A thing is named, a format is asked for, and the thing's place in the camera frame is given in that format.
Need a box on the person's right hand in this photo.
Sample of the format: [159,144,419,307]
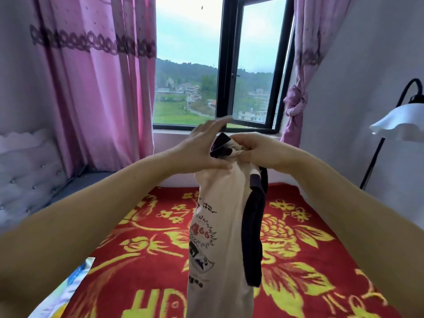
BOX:
[230,132,309,176]

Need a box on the person's left hand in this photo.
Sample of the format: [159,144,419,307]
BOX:
[169,116,236,175]

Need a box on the beige black-trim printed garment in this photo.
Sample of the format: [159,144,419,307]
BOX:
[185,132,269,318]

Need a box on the person's right forearm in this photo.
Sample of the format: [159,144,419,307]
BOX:
[295,155,424,318]

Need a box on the person's left forearm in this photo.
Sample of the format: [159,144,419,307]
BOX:
[0,154,189,318]

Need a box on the white bed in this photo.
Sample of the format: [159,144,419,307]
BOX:
[0,128,404,318]

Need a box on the black framed window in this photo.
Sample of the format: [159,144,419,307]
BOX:
[152,0,295,135]

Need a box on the tied pink curtain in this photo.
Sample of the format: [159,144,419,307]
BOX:
[280,0,355,148]

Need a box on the grey pillow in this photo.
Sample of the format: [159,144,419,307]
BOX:
[49,170,114,204]

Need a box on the wide pink curtain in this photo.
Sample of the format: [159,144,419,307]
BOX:
[30,0,159,175]

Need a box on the red bedsheet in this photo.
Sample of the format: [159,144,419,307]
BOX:
[61,182,404,318]

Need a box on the white tufted headboard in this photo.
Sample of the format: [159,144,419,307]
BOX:
[0,128,70,229]

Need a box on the colourful patterned pillow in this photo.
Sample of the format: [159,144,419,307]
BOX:
[28,256,95,318]

